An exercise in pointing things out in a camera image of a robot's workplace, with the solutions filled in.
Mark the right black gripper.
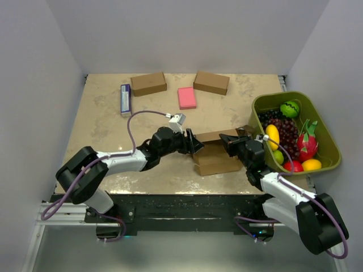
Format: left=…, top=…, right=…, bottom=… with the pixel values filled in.
left=220, top=134, right=252, bottom=170

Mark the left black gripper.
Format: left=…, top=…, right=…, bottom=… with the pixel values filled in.
left=159, top=127, right=204, bottom=158

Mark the brown cardboard box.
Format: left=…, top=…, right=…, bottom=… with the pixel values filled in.
left=193, top=125, right=255, bottom=176

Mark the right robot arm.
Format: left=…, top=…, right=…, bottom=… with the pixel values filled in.
left=220, top=134, right=349, bottom=260

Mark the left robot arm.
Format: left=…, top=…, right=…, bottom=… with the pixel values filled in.
left=56, top=127, right=204, bottom=222

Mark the right folded cardboard box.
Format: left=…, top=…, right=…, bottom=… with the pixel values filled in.
left=193, top=71, right=230, bottom=96

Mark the folded cardboard box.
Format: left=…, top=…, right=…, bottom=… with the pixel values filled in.
left=130, top=72, right=167, bottom=97
left=193, top=71, right=230, bottom=96

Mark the left folded cardboard box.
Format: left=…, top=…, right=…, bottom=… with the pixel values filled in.
left=130, top=72, right=167, bottom=97

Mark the purple toothpaste box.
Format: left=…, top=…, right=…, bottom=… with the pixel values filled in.
left=120, top=84, right=132, bottom=117

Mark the yellow toy lemon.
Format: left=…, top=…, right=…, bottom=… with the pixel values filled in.
left=265, top=124, right=280, bottom=151

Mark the black grape bunch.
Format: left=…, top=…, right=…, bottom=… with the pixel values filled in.
left=258, top=109, right=285, bottom=123

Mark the pink sticky note pad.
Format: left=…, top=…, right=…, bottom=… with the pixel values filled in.
left=178, top=87, right=197, bottom=110

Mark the green toy lime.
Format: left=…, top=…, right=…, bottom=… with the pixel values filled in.
left=273, top=150, right=284, bottom=165

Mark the dark red grape bunch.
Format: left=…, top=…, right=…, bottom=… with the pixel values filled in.
left=263, top=118, right=299, bottom=160

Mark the green toy melon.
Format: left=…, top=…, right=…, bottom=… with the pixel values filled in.
left=280, top=101, right=300, bottom=118

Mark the red toy apple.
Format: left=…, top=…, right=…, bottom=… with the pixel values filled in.
left=283, top=160, right=304, bottom=173

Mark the pink dragon fruit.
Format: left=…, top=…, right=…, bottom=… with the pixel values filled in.
left=297, top=119, right=318, bottom=163

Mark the orange yellow mango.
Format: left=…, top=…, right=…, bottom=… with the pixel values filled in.
left=302, top=159, right=322, bottom=171

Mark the olive green plastic bin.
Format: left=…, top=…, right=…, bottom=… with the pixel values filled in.
left=248, top=91, right=341, bottom=178

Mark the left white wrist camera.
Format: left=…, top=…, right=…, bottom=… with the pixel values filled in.
left=166, top=113, right=186, bottom=133

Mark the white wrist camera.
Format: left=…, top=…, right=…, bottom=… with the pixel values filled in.
left=166, top=113, right=186, bottom=133
left=255, top=134, right=269, bottom=143

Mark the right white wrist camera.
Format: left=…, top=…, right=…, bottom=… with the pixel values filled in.
left=255, top=134, right=269, bottom=143

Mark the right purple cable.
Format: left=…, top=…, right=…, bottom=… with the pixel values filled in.
left=263, top=135, right=349, bottom=259

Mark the purple cable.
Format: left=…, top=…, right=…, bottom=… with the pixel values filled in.
left=40, top=110, right=171, bottom=222
left=263, top=135, right=349, bottom=259

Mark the black base frame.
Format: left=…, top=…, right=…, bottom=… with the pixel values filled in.
left=85, top=194, right=275, bottom=242

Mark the aluminium rail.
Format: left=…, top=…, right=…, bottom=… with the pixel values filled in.
left=35, top=201, right=338, bottom=227

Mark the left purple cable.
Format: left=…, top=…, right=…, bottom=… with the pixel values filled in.
left=40, top=110, right=171, bottom=222

